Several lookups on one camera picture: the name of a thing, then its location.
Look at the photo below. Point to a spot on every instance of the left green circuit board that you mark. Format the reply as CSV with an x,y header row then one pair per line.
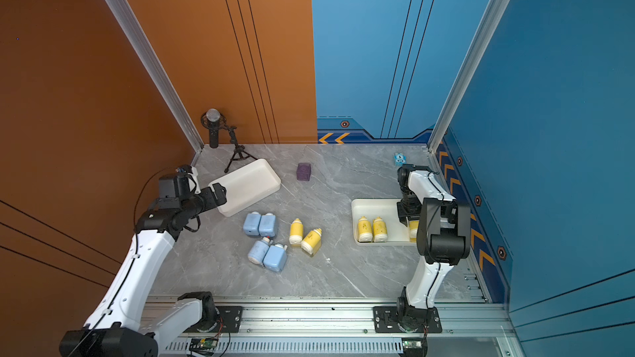
x,y
203,346

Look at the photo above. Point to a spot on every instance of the small teal robot toy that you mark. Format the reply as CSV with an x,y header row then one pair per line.
x,y
399,159

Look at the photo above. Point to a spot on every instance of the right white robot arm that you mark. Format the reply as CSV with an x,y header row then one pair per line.
x,y
442,240

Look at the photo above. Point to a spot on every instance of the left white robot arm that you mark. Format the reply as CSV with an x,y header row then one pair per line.
x,y
114,328

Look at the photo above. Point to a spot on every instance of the black microphone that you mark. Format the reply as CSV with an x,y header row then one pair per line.
x,y
213,121

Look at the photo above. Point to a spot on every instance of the aluminium rail frame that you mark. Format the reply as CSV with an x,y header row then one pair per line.
x,y
344,326

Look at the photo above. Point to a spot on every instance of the black mini tripod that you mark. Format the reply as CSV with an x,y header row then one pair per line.
x,y
239,151

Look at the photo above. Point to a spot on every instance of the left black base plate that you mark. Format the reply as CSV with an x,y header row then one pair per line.
x,y
227,319

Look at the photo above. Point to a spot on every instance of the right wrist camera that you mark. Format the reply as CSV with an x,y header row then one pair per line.
x,y
403,177

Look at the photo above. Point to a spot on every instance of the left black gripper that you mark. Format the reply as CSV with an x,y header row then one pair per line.
x,y
211,202

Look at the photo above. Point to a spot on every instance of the right green circuit board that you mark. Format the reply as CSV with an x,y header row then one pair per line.
x,y
415,347

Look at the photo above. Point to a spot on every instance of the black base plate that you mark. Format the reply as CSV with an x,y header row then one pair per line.
x,y
227,319
389,320

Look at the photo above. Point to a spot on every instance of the white storage tray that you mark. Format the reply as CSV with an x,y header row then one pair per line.
x,y
247,186
386,209

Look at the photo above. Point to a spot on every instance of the blue sharpener upper left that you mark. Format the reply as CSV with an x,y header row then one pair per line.
x,y
251,224

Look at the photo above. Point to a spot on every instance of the right white storage tray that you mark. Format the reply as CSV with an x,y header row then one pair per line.
x,y
386,209

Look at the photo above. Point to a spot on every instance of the left white storage tray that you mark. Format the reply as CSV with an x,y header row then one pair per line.
x,y
247,186

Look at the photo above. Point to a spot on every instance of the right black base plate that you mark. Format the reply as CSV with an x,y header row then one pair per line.
x,y
389,320

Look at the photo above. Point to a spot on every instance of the blue sharpener lower left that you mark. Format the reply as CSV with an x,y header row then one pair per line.
x,y
259,250

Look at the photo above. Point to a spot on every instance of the green circuit board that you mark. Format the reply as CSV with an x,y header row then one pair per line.
x,y
415,347
203,346

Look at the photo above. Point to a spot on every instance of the blue sharpener lower right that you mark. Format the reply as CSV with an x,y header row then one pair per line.
x,y
276,258

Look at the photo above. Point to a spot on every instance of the blue sharpener upper right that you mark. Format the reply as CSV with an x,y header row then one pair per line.
x,y
268,226

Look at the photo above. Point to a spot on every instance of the purple cube toy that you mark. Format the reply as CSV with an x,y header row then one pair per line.
x,y
304,172

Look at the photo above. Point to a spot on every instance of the blue sharpener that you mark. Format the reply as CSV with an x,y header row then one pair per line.
x,y
259,250
276,258
268,226
251,224

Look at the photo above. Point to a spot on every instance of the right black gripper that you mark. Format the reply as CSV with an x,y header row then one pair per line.
x,y
401,213

